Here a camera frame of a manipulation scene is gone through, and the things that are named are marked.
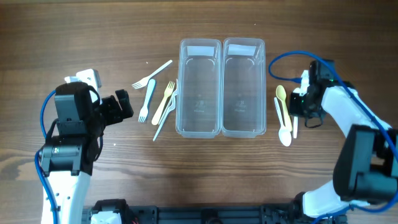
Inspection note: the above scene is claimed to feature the clear plastic container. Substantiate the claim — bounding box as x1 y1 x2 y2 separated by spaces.
176 39 221 139
221 37 266 138

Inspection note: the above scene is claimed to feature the right blue cable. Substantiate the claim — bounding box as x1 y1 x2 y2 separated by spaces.
268 50 398 224

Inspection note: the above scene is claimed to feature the yellow plastic spoon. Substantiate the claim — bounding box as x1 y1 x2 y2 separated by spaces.
275 85 292 131

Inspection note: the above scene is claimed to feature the left clear plastic container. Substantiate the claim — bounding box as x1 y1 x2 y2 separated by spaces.
176 39 221 139

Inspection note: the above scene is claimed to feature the clear plastic knife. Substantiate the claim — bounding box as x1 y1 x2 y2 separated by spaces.
153 86 178 141

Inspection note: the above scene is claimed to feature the white spoon bowl down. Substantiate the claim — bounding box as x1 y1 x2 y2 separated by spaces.
274 97 292 147

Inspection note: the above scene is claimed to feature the yellow plastic fork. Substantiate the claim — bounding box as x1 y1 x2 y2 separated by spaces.
151 81 175 125

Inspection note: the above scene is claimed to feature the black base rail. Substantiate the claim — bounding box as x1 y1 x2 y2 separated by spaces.
82 198 348 224

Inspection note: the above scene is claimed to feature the white spoon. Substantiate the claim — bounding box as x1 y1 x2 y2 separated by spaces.
293 116 299 139

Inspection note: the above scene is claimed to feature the light blue plastic fork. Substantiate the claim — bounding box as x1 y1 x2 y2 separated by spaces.
138 79 156 123

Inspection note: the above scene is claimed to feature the white plastic fork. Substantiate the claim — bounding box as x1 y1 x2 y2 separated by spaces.
132 60 173 90

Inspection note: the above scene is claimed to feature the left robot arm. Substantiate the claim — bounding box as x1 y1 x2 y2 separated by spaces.
35 82 134 223

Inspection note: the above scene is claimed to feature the right clear plastic container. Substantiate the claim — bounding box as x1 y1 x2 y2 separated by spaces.
221 37 266 138

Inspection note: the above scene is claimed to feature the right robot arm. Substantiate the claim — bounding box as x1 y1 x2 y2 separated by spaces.
289 60 397 223

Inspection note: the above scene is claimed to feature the clear plastic fork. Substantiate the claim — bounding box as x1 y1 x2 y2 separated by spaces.
159 89 178 125

